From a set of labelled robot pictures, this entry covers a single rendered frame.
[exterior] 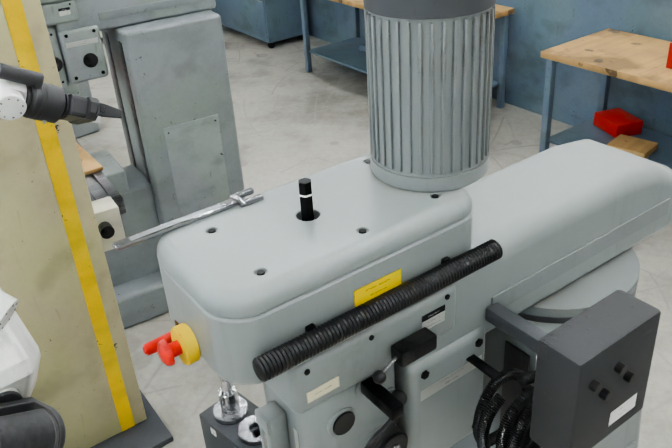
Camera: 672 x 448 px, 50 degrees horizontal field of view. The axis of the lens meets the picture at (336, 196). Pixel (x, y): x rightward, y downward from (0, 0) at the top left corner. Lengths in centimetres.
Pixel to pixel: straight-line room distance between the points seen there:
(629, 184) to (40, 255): 213
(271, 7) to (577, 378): 758
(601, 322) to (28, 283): 226
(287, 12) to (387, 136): 746
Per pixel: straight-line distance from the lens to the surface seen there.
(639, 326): 119
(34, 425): 140
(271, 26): 849
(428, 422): 137
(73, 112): 180
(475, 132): 115
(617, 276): 159
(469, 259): 115
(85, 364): 324
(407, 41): 106
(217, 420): 192
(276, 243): 104
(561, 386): 115
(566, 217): 142
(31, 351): 147
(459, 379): 136
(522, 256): 135
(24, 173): 279
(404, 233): 107
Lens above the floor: 244
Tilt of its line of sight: 28 degrees down
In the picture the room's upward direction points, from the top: 4 degrees counter-clockwise
